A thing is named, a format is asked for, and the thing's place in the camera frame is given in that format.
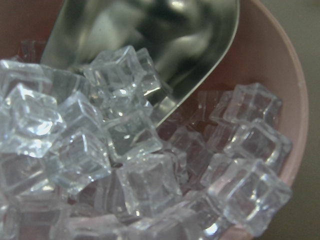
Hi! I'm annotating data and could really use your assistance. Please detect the stainless steel ice scoop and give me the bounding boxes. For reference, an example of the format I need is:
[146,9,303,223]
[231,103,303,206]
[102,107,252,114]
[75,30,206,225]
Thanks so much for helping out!
[40,0,241,126]

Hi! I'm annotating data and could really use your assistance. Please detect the pile of clear ice cubes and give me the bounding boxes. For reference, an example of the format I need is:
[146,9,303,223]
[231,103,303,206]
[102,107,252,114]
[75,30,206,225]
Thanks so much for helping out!
[0,46,292,240]

